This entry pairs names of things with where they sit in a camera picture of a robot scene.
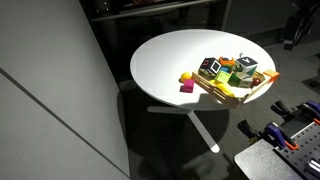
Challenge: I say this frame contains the dark grey cloth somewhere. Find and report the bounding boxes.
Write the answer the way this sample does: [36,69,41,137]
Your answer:
[232,56,259,80]

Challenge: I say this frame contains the magenta block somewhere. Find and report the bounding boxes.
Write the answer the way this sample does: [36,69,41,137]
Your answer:
[179,78,196,94]

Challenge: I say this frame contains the block with red D letter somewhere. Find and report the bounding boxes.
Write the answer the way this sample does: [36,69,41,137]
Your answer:
[197,57,222,81]

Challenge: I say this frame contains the light green block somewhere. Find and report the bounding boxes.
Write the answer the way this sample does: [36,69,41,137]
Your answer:
[214,70,232,85]

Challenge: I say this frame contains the wooden tray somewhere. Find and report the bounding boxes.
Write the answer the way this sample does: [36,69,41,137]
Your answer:
[191,62,278,110]

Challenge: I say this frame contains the dark green block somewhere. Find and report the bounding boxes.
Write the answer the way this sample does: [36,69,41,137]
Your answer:
[227,72,243,88]

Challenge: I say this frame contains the beige block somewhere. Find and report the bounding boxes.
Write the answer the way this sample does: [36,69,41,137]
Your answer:
[238,77,254,89]

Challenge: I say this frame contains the orange square block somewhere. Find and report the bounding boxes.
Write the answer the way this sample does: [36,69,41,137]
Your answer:
[262,68,281,81]

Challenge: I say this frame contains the yellow ball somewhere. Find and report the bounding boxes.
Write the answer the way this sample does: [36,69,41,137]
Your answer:
[180,71,193,83]

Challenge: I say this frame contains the white table base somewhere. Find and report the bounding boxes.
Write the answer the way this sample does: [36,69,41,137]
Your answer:
[146,105,221,154]

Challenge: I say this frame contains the yellow banana toy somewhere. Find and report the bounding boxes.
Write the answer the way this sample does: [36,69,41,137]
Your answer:
[208,79,236,99]

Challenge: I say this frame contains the orange curved toy piece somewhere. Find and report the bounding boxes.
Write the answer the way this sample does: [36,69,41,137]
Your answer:
[218,56,236,67]

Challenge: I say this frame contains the dark red ball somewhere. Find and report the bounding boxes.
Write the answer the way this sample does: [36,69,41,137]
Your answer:
[251,77,263,89]

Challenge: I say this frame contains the grey mounting plate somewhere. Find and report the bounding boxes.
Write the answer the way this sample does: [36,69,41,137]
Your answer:
[233,138,305,180]

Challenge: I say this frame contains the purple spring clamp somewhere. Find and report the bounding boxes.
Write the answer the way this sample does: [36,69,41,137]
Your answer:
[237,118,300,151]
[270,99,320,127]

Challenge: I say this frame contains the black stand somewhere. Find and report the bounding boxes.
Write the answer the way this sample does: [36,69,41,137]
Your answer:
[281,0,320,52]

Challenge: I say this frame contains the black perforated board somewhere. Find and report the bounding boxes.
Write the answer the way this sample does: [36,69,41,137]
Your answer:
[273,121,320,180]

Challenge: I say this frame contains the metal cylinder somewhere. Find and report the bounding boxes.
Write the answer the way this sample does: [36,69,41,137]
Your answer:
[304,158,320,178]

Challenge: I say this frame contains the metal shelf rail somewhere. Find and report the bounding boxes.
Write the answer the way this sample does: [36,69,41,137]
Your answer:
[89,0,219,23]

